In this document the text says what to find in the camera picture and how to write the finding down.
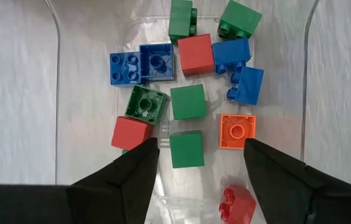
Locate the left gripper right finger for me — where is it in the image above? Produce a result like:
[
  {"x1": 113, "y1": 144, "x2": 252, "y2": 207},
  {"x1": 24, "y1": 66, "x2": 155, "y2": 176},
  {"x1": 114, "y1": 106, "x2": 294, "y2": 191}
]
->
[{"x1": 243, "y1": 138, "x2": 351, "y2": 224}]

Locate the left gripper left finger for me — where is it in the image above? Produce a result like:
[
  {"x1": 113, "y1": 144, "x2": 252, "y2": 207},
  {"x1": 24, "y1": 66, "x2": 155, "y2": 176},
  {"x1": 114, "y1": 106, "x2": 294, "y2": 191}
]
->
[{"x1": 66, "y1": 137, "x2": 161, "y2": 224}]

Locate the small red block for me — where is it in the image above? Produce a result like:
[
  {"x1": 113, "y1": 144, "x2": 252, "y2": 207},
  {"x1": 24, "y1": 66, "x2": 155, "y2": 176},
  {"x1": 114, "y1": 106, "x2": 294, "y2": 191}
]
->
[
  {"x1": 110, "y1": 115, "x2": 154, "y2": 151},
  {"x1": 177, "y1": 33, "x2": 215, "y2": 77},
  {"x1": 218, "y1": 185, "x2": 257, "y2": 224}
]

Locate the small orange block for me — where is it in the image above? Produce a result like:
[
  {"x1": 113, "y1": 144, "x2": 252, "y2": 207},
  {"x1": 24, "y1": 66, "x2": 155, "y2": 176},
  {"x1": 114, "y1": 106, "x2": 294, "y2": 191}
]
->
[{"x1": 218, "y1": 113, "x2": 257, "y2": 150}]

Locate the small blue block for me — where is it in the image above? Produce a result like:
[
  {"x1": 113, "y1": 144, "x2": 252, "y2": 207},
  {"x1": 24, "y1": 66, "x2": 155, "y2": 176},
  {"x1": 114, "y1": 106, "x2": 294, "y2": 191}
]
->
[
  {"x1": 212, "y1": 38, "x2": 253, "y2": 75},
  {"x1": 109, "y1": 51, "x2": 147, "y2": 86},
  {"x1": 227, "y1": 65, "x2": 265, "y2": 106},
  {"x1": 139, "y1": 42, "x2": 176, "y2": 82}
]

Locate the clear plastic bin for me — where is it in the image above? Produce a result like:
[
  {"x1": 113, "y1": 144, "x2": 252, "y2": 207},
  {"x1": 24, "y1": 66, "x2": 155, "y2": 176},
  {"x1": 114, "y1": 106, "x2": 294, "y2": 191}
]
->
[{"x1": 43, "y1": 0, "x2": 321, "y2": 224}]

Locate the white table sheet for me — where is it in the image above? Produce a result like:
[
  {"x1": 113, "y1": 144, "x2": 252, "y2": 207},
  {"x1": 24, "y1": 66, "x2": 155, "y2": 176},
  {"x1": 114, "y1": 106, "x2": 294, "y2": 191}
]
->
[{"x1": 0, "y1": 0, "x2": 351, "y2": 194}]

